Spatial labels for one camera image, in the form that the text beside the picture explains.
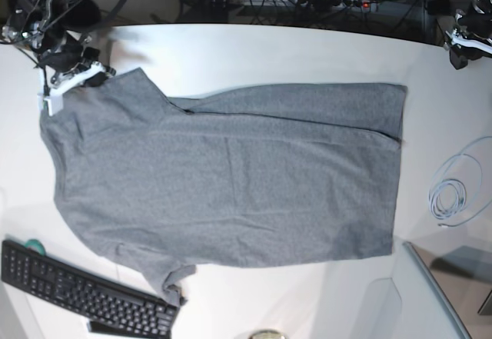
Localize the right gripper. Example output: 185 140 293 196
36 33 110 88

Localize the coiled light blue cable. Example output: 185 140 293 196
427 135 492 228

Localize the black keyboard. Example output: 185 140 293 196
1 240 179 338

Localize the round metal tin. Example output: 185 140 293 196
248 329 288 339

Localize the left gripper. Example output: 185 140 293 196
447 15 491 70

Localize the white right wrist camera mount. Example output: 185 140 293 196
37 61 116 116

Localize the grey t-shirt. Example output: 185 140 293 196
40 69 407 303

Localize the green tape roll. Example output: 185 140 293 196
24 239 46 256

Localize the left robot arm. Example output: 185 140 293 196
425 0 491 70

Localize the black power strip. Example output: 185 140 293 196
296 0 380 13

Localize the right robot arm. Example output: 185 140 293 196
1 0 127 94

